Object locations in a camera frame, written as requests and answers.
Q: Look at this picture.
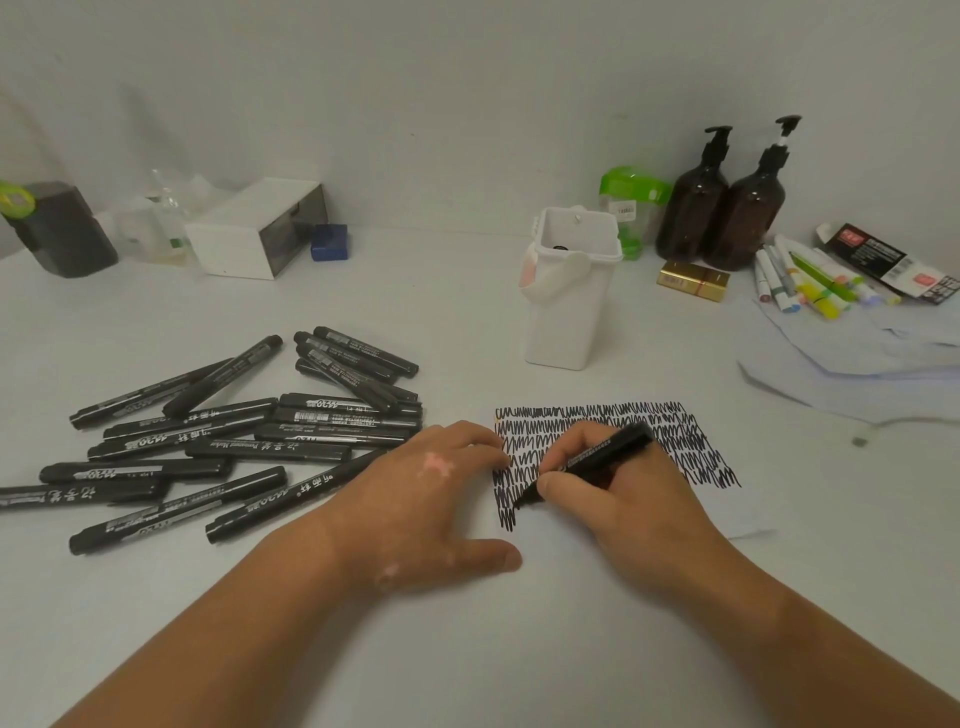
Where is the person's right hand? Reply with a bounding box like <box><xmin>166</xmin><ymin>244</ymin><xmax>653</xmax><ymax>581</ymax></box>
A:
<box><xmin>536</xmin><ymin>419</ymin><xmax>733</xmax><ymax>601</ymax></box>

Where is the person's left hand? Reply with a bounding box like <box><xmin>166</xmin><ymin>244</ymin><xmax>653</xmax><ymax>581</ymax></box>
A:
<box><xmin>318</xmin><ymin>419</ymin><xmax>524</xmax><ymax>601</ymax></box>

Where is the white paper with black scribbles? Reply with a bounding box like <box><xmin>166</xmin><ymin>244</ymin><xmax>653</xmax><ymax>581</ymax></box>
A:
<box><xmin>491</xmin><ymin>401</ymin><xmax>778</xmax><ymax>543</ymax></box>

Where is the pile of black markers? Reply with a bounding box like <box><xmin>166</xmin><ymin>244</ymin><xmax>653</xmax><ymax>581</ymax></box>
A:
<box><xmin>0</xmin><ymin>324</ymin><xmax>425</xmax><ymax>558</ymax></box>

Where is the person's left forearm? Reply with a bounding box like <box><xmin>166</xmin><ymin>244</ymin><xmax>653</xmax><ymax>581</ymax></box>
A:
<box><xmin>52</xmin><ymin>517</ymin><xmax>361</xmax><ymax>728</ymax></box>

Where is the person's right forearm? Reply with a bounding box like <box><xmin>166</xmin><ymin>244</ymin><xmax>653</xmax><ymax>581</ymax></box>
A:
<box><xmin>667</xmin><ymin>536</ymin><xmax>960</xmax><ymax>728</ymax></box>

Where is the small gold box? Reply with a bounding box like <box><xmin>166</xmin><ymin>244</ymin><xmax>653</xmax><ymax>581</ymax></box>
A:
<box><xmin>656</xmin><ymin>260</ymin><xmax>732</xmax><ymax>304</ymax></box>

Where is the pile of loose white sheets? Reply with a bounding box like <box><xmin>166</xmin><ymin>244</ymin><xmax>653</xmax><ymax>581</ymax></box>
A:
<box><xmin>734</xmin><ymin>296</ymin><xmax>960</xmax><ymax>425</ymax></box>

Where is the small blue box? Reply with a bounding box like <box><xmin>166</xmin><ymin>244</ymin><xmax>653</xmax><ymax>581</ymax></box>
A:
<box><xmin>309</xmin><ymin>222</ymin><xmax>351</xmax><ymax>263</ymax></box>

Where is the bunch of pastel highlighter pens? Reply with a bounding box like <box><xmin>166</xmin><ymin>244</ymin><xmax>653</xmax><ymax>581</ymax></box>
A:
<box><xmin>752</xmin><ymin>233</ymin><xmax>901</xmax><ymax>322</ymax></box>

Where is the brown pump bottle white neck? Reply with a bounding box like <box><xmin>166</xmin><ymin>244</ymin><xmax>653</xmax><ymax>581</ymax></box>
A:
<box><xmin>701</xmin><ymin>114</ymin><xmax>804</xmax><ymax>273</ymax></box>

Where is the white box with grey front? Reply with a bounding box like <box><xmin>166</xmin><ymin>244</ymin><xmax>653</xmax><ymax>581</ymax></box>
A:
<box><xmin>183</xmin><ymin>176</ymin><xmax>330</xmax><ymax>282</ymax></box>

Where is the clear jar with green lid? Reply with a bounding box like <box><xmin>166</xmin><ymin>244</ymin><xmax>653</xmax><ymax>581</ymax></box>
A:
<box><xmin>598</xmin><ymin>166</ymin><xmax>674</xmax><ymax>262</ymax></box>

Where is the black and red cardboard box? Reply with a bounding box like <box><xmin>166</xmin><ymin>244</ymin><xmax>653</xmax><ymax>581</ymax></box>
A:
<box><xmin>815</xmin><ymin>221</ymin><xmax>960</xmax><ymax>306</ymax></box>

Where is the clear bottle with dark liquid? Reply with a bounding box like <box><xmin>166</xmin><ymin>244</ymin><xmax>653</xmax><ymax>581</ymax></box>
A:
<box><xmin>0</xmin><ymin>179</ymin><xmax>120</xmax><ymax>280</ymax></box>

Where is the white plastic container with handle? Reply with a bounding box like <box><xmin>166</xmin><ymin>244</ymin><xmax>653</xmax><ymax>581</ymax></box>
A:
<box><xmin>519</xmin><ymin>204</ymin><xmax>625</xmax><ymax>373</ymax></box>

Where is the white cable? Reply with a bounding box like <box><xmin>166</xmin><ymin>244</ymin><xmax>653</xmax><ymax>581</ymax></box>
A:
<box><xmin>851</xmin><ymin>414</ymin><xmax>960</xmax><ymax>450</ymax></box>

